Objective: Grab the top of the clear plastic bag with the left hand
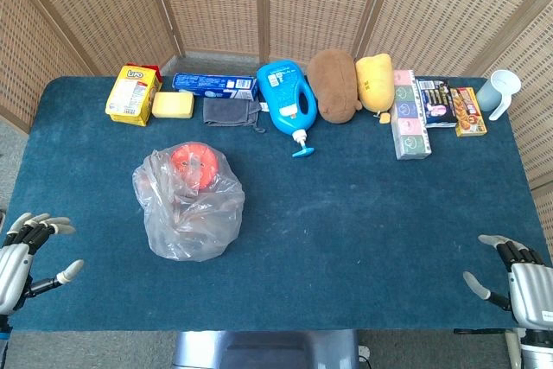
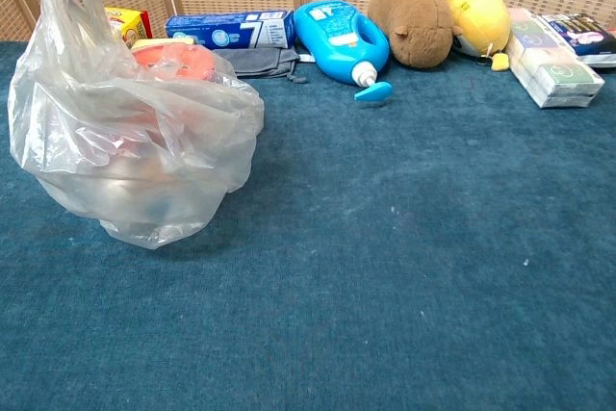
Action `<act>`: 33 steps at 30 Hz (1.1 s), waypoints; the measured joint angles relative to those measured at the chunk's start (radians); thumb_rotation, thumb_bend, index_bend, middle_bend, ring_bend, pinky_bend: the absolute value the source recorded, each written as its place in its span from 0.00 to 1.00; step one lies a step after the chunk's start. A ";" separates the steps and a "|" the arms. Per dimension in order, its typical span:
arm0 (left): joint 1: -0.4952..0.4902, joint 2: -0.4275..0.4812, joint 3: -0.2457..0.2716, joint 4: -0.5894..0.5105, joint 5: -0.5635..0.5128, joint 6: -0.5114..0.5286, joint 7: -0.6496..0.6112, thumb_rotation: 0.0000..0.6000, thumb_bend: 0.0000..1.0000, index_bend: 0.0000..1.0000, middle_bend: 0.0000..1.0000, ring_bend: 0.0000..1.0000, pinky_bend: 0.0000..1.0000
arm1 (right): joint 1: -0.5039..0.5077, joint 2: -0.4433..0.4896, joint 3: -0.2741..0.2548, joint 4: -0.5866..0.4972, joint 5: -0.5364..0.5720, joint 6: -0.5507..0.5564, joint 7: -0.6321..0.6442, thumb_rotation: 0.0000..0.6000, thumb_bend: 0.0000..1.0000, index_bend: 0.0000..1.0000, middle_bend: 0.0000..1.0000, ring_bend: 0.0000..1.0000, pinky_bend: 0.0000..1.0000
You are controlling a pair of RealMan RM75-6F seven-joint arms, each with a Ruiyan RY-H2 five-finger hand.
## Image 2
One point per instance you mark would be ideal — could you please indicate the brown capybara plush toy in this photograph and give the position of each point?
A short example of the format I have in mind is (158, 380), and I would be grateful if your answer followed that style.
(414, 21)

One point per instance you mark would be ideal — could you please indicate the blue pump detergent bottle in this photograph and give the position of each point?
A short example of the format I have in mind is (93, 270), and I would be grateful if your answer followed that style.
(327, 40)

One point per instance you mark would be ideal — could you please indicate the yellow plush toy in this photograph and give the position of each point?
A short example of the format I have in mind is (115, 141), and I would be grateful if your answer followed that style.
(481, 11)

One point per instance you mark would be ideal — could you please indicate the blue carpet table cover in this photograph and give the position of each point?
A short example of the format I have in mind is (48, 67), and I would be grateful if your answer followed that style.
(385, 238)

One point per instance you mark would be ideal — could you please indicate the blue toothpaste box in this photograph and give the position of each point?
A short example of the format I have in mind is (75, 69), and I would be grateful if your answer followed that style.
(231, 31)

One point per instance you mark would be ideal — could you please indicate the yellow snack box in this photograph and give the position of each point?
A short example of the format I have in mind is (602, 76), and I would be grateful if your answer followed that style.
(132, 26)

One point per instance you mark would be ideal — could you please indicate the grey folded cloth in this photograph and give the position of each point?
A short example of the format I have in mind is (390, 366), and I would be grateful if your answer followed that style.
(260, 62)

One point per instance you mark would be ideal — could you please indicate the red round object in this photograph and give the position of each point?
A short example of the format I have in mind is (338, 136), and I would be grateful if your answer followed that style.
(187, 62)

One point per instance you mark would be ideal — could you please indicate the clear plastic shopping bag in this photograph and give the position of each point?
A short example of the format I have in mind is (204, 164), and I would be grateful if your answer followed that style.
(120, 141)

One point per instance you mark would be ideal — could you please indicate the yellow sponge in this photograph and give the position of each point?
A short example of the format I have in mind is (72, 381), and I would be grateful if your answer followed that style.
(149, 43)

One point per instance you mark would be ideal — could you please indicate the pastel tissue pack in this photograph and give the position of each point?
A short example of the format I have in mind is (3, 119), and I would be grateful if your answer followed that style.
(548, 64)

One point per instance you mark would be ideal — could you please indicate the dark blue snack packet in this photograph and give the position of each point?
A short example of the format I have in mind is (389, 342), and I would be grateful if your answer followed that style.
(582, 35)

